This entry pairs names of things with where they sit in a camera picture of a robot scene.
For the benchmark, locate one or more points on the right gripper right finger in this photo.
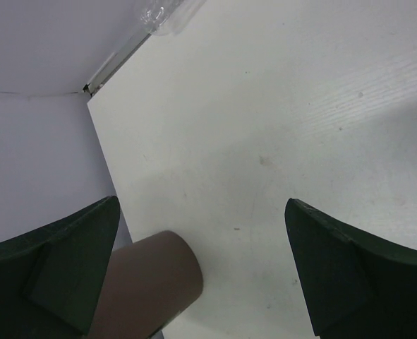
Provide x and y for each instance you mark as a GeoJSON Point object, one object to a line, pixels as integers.
{"type": "Point", "coordinates": [355, 284]}

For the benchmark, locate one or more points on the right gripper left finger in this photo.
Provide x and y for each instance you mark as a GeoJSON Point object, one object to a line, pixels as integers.
{"type": "Point", "coordinates": [51, 278]}

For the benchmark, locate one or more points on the clear crushed plastic bottle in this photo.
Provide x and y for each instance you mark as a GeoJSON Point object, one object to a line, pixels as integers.
{"type": "Point", "coordinates": [168, 17]}

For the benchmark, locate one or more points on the brown round bin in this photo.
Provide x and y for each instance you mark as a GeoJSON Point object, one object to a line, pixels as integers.
{"type": "Point", "coordinates": [147, 285]}

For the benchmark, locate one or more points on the aluminium frame rail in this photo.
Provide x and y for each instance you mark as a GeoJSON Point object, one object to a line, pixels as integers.
{"type": "Point", "coordinates": [114, 62]}

